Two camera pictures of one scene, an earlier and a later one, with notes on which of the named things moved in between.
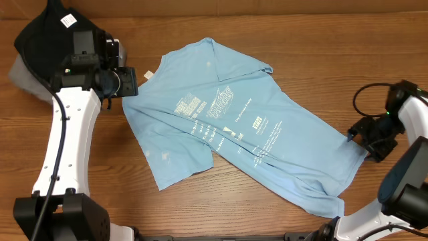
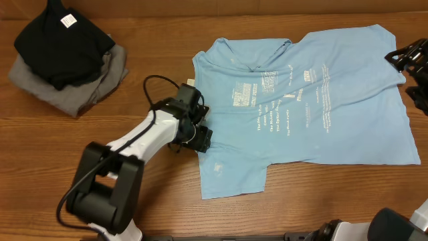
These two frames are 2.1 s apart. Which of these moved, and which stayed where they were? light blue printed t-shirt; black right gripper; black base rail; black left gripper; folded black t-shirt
Moved: black right gripper; black left gripper; light blue printed t-shirt
Stayed: black base rail; folded black t-shirt
